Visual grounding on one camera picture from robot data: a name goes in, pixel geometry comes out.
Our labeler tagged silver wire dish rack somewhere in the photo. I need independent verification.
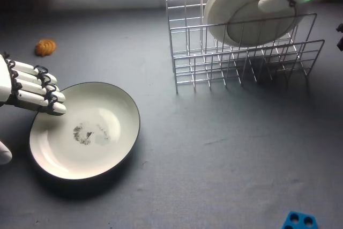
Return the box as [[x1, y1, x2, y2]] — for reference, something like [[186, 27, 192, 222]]
[[163, 0, 325, 94]]

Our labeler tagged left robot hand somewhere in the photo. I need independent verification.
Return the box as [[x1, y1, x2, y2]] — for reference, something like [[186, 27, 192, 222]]
[[0, 51, 67, 166]]

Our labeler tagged swirl-shaped tan cookie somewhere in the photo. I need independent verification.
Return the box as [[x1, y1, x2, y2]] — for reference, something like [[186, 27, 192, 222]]
[[35, 38, 57, 57]]

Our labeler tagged black-rimmed white plate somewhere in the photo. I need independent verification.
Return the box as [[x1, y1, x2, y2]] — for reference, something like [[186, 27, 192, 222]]
[[28, 81, 141, 183]]

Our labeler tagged blue block with holes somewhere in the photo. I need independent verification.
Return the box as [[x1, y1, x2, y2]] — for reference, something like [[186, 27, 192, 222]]
[[281, 204, 320, 229]]

